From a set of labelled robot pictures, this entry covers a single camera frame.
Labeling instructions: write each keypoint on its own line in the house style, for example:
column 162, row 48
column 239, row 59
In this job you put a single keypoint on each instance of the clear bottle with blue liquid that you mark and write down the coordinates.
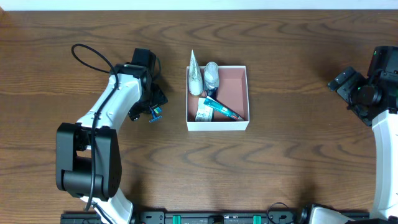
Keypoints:
column 211, row 79

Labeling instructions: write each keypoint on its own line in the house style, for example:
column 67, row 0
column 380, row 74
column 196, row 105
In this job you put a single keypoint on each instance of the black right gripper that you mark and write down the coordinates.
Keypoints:
column 343, row 84

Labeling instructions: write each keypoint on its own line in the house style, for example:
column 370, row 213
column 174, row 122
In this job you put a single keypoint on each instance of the green white toothpaste tube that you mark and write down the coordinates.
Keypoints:
column 222, row 109

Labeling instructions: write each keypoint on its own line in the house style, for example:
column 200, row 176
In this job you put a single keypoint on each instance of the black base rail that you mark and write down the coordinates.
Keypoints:
column 273, row 215

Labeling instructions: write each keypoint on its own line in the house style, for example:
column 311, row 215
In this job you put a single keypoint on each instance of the green soap bar package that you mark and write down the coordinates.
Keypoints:
column 204, row 113

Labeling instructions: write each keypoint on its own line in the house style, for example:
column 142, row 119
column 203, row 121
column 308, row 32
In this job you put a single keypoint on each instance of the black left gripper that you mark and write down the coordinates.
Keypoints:
column 158, row 98

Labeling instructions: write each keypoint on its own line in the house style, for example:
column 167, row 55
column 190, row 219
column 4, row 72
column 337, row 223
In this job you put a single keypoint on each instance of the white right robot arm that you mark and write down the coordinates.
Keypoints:
column 383, row 122

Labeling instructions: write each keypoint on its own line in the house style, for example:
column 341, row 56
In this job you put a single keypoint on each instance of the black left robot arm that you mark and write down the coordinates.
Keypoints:
column 88, row 159

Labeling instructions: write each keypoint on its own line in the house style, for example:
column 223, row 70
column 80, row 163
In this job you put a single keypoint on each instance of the blue disposable razor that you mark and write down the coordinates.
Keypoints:
column 155, row 117

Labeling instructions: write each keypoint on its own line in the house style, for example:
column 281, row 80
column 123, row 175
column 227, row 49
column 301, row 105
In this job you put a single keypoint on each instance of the white patterned cream tube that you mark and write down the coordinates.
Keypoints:
column 195, row 81

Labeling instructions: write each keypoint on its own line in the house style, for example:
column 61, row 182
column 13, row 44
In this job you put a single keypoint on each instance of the white box with pink interior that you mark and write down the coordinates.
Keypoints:
column 233, row 93

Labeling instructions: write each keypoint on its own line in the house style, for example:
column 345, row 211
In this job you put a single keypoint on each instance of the green white toothbrush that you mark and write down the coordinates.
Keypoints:
column 157, row 110

